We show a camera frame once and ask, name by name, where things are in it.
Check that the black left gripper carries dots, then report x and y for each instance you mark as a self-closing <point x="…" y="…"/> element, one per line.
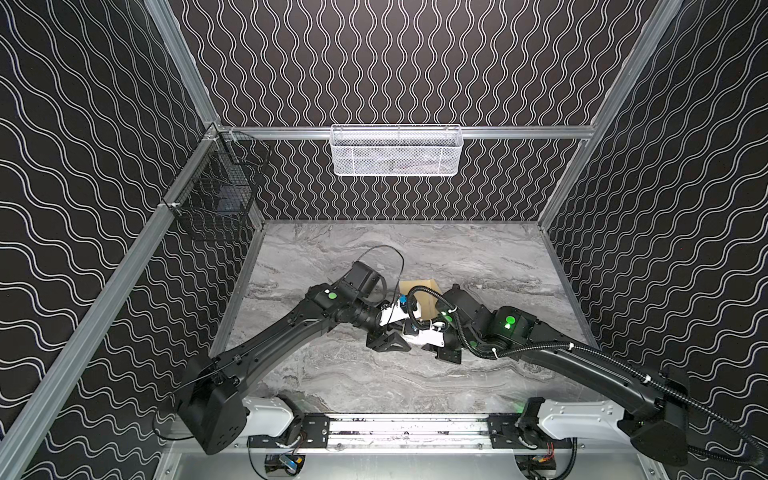
<point x="383" y="334"/>

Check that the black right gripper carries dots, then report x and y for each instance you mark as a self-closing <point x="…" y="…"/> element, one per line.
<point x="448" y="342"/>

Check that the tan kraft envelope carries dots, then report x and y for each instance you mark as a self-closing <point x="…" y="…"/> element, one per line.
<point x="426" y="304"/>

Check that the small glue stick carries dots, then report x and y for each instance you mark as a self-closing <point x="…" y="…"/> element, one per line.
<point x="428" y="337"/>

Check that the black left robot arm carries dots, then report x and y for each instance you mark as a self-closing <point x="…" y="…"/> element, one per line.
<point x="210" y="400"/>

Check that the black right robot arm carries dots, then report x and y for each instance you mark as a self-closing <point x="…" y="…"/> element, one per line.
<point x="654" y="421"/>

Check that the aluminium back crossbar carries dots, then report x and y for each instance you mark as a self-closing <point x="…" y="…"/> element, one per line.
<point x="374" y="131"/>

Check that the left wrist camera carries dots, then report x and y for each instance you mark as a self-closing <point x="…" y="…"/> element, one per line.
<point x="398" y="311"/>

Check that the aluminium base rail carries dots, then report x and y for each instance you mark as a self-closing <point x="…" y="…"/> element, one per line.
<point x="431" y="433"/>

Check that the white wire basket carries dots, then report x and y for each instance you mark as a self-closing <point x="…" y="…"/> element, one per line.
<point x="425" y="155"/>

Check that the black wire basket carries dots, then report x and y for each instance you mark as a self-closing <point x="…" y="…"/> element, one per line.
<point x="216" y="204"/>

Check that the aluminium corner post right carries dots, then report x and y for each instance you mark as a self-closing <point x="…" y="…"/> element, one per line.
<point x="647" y="41"/>

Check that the aluminium corner post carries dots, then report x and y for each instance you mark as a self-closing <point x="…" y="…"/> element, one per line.
<point x="647" y="41"/>
<point x="179" y="52"/>

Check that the aluminium left side rail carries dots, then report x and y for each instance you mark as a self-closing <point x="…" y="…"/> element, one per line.
<point x="31" y="426"/>

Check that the aluminium corner post left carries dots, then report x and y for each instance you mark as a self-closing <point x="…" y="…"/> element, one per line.
<point x="179" y="52"/>

